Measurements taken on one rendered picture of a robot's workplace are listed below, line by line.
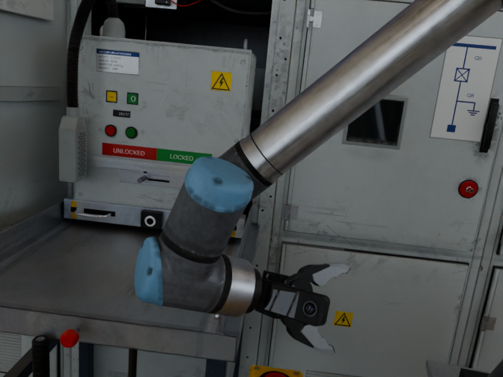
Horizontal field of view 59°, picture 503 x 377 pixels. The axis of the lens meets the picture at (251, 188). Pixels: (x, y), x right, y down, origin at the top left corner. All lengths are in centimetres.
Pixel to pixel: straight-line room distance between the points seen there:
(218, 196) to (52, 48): 106
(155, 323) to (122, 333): 7
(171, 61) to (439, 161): 86
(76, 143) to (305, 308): 81
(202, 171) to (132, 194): 79
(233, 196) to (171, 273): 13
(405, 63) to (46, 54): 111
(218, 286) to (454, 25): 49
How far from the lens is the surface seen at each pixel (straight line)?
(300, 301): 67
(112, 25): 136
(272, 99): 142
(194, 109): 125
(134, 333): 91
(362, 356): 170
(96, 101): 134
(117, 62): 131
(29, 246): 127
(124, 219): 136
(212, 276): 63
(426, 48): 69
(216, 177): 56
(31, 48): 146
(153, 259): 60
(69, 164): 127
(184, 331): 88
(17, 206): 147
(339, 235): 149
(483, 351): 179
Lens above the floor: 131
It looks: 13 degrees down
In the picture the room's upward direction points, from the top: 5 degrees clockwise
